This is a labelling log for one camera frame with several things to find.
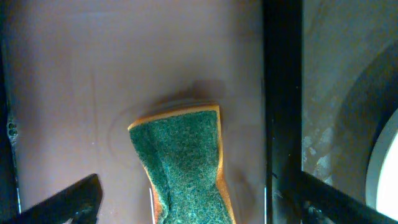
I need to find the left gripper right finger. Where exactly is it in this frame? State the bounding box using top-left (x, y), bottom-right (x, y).
top-left (294, 172), bottom-right (397, 224)

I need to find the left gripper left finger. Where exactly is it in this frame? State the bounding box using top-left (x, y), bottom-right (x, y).
top-left (3, 174), bottom-right (103, 224)

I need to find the white plate front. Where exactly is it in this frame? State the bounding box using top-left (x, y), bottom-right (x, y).
top-left (365, 111), bottom-right (397, 220)

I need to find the orange green scrub sponge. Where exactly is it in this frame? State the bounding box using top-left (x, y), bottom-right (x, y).
top-left (128, 103), bottom-right (236, 223)

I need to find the small reddish brown tray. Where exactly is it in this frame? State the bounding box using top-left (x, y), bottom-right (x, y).
top-left (1, 0), bottom-right (266, 223)

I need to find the large dark brown tray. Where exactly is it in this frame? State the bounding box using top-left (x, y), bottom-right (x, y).
top-left (302, 0), bottom-right (397, 203)

